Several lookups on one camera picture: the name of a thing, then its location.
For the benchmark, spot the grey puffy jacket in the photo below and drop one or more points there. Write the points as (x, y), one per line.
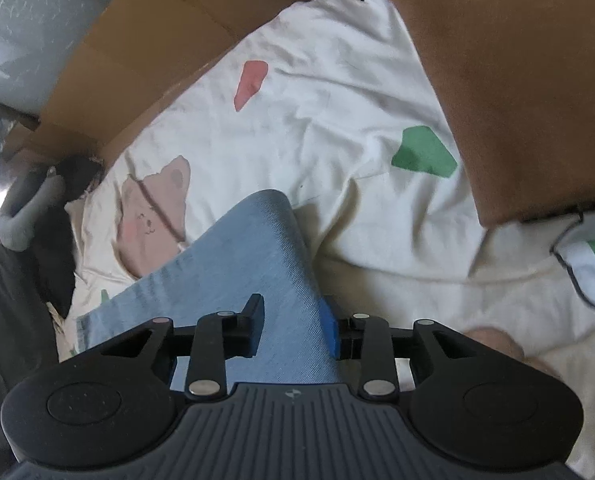
(25, 210)

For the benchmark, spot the flat brown cardboard sheet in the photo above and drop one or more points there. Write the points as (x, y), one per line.
(142, 45)

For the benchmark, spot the light blue denim jeans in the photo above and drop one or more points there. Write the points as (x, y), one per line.
(247, 260)

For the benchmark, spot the cream bear print bed sheet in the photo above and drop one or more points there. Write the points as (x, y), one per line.
(327, 125)

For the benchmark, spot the black garment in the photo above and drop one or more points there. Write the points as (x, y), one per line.
(57, 250)

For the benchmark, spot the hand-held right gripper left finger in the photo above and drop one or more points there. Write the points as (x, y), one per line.
(253, 326)

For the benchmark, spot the folded brown garment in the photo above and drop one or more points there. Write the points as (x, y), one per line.
(527, 85)

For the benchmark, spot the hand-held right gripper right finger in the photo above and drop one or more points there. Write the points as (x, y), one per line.
(330, 331)

